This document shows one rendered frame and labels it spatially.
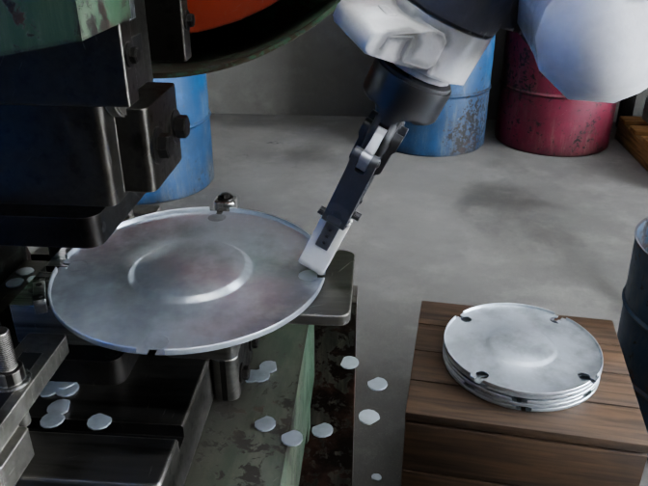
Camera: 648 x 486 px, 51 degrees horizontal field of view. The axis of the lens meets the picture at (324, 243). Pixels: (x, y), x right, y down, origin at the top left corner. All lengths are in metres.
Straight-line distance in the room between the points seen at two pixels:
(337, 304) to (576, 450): 0.68
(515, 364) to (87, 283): 0.81
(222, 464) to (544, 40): 0.48
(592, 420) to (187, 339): 0.82
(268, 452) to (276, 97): 3.50
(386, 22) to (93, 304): 0.39
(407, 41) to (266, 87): 3.55
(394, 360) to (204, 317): 1.30
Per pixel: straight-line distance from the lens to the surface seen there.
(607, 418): 1.29
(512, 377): 1.27
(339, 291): 0.70
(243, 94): 4.13
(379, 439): 1.68
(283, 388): 0.79
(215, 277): 0.72
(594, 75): 0.52
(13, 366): 0.67
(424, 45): 0.57
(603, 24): 0.51
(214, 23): 0.99
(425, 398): 1.25
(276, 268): 0.74
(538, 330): 1.41
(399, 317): 2.10
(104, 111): 0.63
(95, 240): 0.65
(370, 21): 0.56
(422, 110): 0.61
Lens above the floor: 1.14
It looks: 27 degrees down
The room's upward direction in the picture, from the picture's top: straight up
